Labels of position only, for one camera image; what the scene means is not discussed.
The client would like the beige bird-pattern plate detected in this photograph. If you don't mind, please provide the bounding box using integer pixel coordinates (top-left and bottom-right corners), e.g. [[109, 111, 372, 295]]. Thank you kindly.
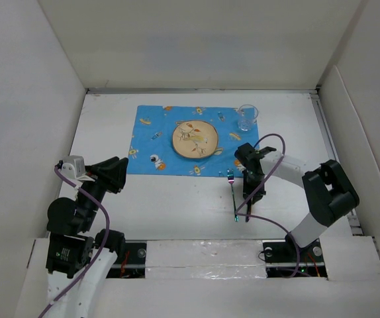
[[171, 121, 219, 159]]

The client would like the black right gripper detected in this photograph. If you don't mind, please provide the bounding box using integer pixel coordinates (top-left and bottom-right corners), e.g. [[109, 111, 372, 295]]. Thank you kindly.
[[243, 170, 267, 203]]

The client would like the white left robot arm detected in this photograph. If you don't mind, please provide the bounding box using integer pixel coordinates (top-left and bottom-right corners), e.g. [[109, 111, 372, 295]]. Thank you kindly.
[[40, 156, 128, 317]]

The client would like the iridescent fork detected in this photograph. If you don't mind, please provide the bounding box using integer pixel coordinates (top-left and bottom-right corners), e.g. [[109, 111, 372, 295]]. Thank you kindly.
[[227, 169, 239, 222]]

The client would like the aluminium rail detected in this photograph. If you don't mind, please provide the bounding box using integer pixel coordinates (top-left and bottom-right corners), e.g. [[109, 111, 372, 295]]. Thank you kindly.
[[310, 90, 364, 237]]

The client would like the iridescent knife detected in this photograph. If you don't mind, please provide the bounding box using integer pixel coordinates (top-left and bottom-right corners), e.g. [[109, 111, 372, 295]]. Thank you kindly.
[[245, 201, 252, 223]]

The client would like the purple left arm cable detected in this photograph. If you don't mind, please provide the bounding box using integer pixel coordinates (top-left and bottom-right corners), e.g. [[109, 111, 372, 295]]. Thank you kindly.
[[39, 165, 113, 318]]

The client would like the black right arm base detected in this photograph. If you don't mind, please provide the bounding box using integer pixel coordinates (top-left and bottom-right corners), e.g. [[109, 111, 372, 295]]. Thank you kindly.
[[258, 239, 328, 278]]

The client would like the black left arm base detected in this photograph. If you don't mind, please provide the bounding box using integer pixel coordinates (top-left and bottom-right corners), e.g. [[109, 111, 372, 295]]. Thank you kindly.
[[107, 241, 147, 279]]

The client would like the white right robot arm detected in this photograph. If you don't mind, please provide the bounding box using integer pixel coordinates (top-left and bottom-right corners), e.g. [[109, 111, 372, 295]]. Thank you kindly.
[[234, 143, 360, 261]]

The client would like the blue space-print cloth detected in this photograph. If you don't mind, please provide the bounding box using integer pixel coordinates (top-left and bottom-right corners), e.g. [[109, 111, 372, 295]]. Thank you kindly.
[[128, 105, 259, 178]]

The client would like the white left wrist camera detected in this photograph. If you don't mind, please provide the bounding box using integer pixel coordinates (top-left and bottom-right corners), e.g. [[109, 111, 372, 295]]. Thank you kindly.
[[59, 155, 93, 182]]

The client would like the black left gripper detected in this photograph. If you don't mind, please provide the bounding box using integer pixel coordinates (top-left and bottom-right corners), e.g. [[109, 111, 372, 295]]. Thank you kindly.
[[77, 154, 128, 229]]

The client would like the clear plastic cup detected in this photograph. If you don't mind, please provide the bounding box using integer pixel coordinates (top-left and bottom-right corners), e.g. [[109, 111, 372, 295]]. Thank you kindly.
[[238, 104, 259, 131]]

